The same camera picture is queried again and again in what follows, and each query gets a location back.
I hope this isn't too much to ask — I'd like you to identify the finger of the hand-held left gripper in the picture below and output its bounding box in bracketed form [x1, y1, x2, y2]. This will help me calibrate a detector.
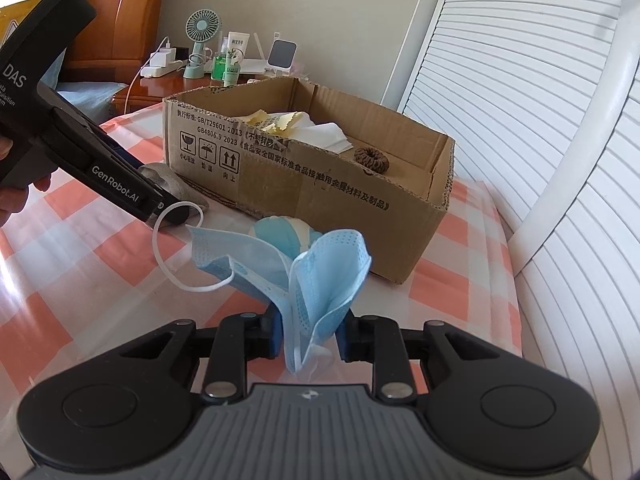
[52, 125, 177, 224]
[90, 127, 201, 231]

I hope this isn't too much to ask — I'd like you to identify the pink checked tablecloth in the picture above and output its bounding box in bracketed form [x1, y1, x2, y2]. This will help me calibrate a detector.
[0, 110, 523, 411]

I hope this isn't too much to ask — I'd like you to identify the yellow cloth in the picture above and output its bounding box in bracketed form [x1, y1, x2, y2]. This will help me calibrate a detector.
[242, 108, 313, 136]

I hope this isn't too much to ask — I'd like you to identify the blue face mask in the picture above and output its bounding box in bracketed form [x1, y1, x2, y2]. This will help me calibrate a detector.
[151, 200, 373, 376]

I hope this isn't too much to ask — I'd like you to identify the blue plush toy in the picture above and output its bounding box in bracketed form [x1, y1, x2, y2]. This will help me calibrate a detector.
[249, 216, 323, 261]

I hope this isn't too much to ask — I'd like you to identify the blue printed bedding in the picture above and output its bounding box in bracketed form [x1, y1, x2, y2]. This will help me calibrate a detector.
[37, 55, 118, 123]

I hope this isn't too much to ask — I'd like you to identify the white phone stand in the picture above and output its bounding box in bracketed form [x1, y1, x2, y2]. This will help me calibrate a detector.
[267, 37, 299, 76]

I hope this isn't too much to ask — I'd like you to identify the wooden nightstand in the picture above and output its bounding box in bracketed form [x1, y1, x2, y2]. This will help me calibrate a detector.
[125, 52, 301, 113]

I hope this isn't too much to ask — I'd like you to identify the green desk fan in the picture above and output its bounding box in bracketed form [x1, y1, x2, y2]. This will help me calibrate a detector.
[182, 10, 222, 79]

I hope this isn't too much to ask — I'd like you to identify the white organizer tray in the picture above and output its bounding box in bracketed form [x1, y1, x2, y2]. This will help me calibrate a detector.
[237, 57, 281, 78]

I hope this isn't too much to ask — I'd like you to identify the brown scrunchie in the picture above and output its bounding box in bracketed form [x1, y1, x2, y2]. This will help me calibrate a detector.
[354, 146, 390, 171]

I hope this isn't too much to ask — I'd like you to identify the white tube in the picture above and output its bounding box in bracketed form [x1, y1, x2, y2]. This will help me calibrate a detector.
[228, 31, 250, 63]

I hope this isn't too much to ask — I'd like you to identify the white charging cable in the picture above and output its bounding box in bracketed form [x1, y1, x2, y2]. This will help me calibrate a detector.
[125, 36, 173, 113]

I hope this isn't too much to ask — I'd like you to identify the person's left hand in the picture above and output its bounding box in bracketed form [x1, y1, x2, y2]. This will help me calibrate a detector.
[0, 171, 53, 229]

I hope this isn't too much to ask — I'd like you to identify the green tube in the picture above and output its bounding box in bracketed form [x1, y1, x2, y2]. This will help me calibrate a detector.
[222, 47, 242, 87]

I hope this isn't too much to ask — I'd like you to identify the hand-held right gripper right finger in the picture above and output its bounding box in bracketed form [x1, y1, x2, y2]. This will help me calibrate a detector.
[336, 310, 523, 403]

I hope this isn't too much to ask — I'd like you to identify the yellow printed cushion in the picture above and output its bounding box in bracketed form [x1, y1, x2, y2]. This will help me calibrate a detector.
[0, 0, 46, 48]

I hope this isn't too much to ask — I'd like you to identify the white folded cloth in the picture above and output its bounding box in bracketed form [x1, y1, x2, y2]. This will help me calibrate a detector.
[287, 120, 353, 153]

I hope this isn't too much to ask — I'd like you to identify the white louvred door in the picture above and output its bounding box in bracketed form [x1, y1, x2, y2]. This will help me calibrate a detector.
[380, 0, 640, 480]

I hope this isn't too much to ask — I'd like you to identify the white power strip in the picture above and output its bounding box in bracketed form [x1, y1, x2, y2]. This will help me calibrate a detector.
[140, 57, 188, 78]

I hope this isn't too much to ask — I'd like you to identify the wooden bed headboard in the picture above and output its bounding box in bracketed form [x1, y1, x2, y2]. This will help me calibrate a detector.
[55, 0, 173, 86]

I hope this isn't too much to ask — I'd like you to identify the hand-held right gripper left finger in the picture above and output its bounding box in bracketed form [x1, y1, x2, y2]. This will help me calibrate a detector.
[117, 307, 286, 401]

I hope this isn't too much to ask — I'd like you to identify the cardboard box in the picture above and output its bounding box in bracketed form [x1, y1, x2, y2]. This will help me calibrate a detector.
[162, 76, 457, 286]

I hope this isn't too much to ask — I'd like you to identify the green bottle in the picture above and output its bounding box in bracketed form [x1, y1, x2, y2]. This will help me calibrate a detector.
[211, 42, 228, 81]

